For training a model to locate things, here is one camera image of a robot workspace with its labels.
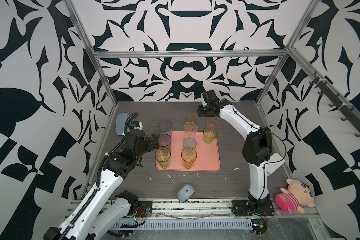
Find dark grey tumbler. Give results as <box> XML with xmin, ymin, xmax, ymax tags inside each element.
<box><xmin>158</xmin><ymin>134</ymin><xmax>172</xmax><ymax>150</ymax></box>

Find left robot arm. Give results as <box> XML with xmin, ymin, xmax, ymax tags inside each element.
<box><xmin>43</xmin><ymin>130</ymin><xmax>159</xmax><ymax>240</ymax></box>

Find pink plush doll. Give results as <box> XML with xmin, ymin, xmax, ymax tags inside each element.
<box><xmin>275</xmin><ymin>179</ymin><xmax>316</xmax><ymax>214</ymax></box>

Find short pink glass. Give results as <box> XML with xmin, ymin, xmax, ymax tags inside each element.
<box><xmin>206</xmin><ymin>117</ymin><xmax>220</xmax><ymax>129</ymax></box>

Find white cable duct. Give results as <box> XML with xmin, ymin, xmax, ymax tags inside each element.
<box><xmin>112</xmin><ymin>219</ymin><xmax>253</xmax><ymax>231</ymax></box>

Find clear tall glass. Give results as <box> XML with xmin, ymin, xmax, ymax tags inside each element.
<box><xmin>184</xmin><ymin>122</ymin><xmax>198</xmax><ymax>138</ymax></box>

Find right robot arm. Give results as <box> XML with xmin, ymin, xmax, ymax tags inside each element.
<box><xmin>197</xmin><ymin>90</ymin><xmax>273</xmax><ymax>212</ymax></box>

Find blue tall tumbler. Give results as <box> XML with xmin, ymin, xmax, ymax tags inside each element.
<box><xmin>158</xmin><ymin>120</ymin><xmax>173</xmax><ymax>136</ymax></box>

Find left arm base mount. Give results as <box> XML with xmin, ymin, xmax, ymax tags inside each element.
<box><xmin>131</xmin><ymin>201</ymin><xmax>153</xmax><ymax>218</ymax></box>

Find white box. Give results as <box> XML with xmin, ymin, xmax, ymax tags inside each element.
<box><xmin>265</xmin><ymin>153</ymin><xmax>285</xmax><ymax>176</ymax></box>

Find short amber glass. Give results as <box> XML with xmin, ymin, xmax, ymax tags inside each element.
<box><xmin>184</xmin><ymin>116</ymin><xmax>197</xmax><ymax>124</ymax></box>

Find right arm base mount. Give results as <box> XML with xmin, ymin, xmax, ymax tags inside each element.
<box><xmin>232</xmin><ymin>199</ymin><xmax>275</xmax><ymax>216</ymax></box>

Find short green glass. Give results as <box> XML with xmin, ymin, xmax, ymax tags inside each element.
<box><xmin>203</xmin><ymin>126</ymin><xmax>217</xmax><ymax>144</ymax></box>

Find tall amber glass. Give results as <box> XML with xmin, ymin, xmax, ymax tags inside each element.
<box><xmin>181</xmin><ymin>148</ymin><xmax>198</xmax><ymax>170</ymax></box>

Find pink plastic tray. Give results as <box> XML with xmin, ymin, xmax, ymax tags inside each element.
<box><xmin>156</xmin><ymin>131</ymin><xmax>220</xmax><ymax>172</ymax></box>

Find tall green glass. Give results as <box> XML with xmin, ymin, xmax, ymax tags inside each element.
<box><xmin>155</xmin><ymin>147</ymin><xmax>171</xmax><ymax>169</ymax></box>

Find teal dimpled tumbler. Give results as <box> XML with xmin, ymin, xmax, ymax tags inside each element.
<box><xmin>183</xmin><ymin>138</ymin><xmax>197</xmax><ymax>149</ymax></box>

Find light blue case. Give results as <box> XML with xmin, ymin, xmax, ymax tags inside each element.
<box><xmin>115</xmin><ymin>113</ymin><xmax>129</xmax><ymax>136</ymax></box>

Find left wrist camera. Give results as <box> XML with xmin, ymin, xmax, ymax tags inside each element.
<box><xmin>130</xmin><ymin>121</ymin><xmax>143</xmax><ymax>131</ymax></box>

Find grey computer mouse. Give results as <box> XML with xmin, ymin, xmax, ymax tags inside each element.
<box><xmin>177</xmin><ymin>184</ymin><xmax>195</xmax><ymax>203</ymax></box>

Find black corrugated cable hose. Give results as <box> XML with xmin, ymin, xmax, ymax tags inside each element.
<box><xmin>95</xmin><ymin>112</ymin><xmax>140</xmax><ymax>188</ymax></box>

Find black wall hook rack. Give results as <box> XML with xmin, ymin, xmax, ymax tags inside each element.
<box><xmin>310</xmin><ymin>71</ymin><xmax>360</xmax><ymax>138</ymax></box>

